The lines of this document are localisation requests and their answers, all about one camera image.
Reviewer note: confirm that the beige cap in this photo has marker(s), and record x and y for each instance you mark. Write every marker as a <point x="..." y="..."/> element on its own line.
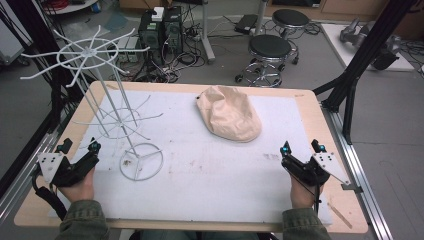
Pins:
<point x="230" y="113"/>

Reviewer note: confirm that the person's right hand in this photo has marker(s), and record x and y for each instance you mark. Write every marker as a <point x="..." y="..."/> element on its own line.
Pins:
<point x="301" y="195"/>

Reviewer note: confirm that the flat black device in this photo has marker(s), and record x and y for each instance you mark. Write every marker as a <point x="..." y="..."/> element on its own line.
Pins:
<point x="246" y="23"/>

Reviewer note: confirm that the small metal bracket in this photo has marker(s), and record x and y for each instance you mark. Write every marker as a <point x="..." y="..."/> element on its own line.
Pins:
<point x="351" y="187"/>

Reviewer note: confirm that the white box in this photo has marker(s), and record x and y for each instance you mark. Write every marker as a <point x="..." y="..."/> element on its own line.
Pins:
<point x="158" y="14"/>

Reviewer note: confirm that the grey metal table leg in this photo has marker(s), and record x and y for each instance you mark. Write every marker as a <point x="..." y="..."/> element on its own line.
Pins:
<point x="207" y="36"/>

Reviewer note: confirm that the aluminium rail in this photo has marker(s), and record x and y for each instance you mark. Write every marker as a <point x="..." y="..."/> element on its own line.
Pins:
<point x="23" y="180"/>
<point x="356" y="173"/>

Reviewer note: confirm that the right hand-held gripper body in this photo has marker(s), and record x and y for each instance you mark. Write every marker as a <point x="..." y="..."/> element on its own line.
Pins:
<point x="308" y="171"/>

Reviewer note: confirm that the person's left hand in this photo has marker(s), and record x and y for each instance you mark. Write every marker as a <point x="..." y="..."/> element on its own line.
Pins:
<point x="78" y="190"/>

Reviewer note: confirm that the black metal frame post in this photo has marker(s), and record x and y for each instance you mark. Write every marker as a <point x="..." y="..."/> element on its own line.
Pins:
<point x="363" y="53"/>
<point x="40" y="36"/>

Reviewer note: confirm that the black computer tower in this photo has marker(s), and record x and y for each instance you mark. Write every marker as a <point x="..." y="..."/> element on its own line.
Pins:
<point x="173" y="31"/>
<point x="150" y="36"/>

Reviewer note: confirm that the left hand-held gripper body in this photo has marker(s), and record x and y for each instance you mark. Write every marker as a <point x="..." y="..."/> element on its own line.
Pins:
<point x="68" y="171"/>

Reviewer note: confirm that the wooden stick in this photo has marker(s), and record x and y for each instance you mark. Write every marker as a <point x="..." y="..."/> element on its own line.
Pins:
<point x="340" y="215"/>

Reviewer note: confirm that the white foam mat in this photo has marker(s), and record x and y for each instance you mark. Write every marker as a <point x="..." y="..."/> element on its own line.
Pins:
<point x="200" y="186"/>

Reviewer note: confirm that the small black round stool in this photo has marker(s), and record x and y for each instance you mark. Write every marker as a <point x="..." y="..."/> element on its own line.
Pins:
<point x="290" y="17"/>

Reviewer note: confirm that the large black round stool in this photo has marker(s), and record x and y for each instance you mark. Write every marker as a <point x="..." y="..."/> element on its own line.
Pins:
<point x="269" y="46"/>

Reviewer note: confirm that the white platform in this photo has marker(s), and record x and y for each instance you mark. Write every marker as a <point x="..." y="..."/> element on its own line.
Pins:
<point x="336" y="43"/>

